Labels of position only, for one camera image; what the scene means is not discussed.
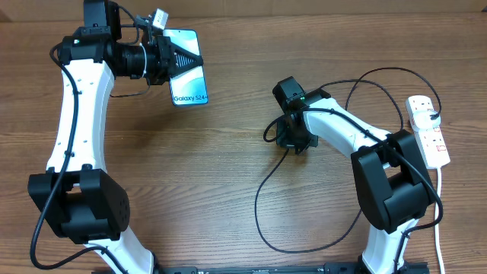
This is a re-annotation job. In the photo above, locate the Galaxy smartphone blue screen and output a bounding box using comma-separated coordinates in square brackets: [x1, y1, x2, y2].
[163, 29, 208, 107]

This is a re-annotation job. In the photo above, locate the black USB charging cable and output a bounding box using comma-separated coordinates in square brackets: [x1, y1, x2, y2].
[253, 67, 443, 254]

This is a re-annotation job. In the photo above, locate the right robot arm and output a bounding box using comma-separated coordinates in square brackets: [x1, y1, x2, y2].
[272, 77, 441, 273]

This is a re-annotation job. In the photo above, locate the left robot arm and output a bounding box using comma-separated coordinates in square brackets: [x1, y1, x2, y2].
[28, 1, 208, 273]

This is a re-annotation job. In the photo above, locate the white charger adapter plug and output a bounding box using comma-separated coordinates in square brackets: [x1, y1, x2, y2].
[410, 110, 441, 132]

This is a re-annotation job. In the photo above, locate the white power strip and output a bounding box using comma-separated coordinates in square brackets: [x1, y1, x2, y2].
[406, 95, 450, 169]

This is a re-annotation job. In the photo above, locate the white power strip cord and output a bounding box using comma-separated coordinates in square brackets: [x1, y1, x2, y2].
[434, 167, 446, 274]

